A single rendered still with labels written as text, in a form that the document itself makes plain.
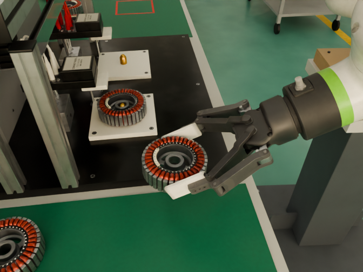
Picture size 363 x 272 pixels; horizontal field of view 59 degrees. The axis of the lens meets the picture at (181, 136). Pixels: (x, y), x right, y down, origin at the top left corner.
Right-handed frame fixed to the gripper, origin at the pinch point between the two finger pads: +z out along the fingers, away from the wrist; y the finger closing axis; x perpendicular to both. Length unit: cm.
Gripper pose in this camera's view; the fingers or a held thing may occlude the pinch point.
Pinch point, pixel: (176, 162)
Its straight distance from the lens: 55.4
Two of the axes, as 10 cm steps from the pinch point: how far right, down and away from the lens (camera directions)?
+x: 4.4, 6.4, 6.3
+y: 0.9, 6.6, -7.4
